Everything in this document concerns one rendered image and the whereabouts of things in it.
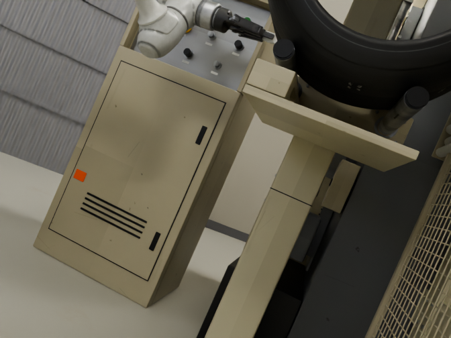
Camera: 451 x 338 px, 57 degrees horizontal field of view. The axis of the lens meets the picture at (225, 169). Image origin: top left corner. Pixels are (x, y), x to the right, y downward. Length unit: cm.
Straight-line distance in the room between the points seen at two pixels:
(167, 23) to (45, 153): 247
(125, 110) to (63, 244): 60
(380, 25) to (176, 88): 77
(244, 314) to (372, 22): 92
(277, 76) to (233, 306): 70
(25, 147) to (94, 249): 203
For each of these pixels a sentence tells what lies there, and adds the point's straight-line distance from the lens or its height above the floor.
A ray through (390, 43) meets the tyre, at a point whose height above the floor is 98.
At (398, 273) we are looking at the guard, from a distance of 127.
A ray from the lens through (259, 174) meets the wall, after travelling 399.
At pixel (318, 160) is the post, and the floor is 75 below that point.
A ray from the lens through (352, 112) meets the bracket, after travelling 122.
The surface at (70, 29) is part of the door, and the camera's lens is 365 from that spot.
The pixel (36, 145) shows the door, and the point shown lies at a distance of 365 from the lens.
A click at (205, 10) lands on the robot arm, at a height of 105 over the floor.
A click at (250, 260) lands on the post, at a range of 124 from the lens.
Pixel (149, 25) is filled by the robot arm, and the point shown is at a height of 92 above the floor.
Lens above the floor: 64
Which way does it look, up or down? 1 degrees down
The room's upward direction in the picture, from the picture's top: 24 degrees clockwise
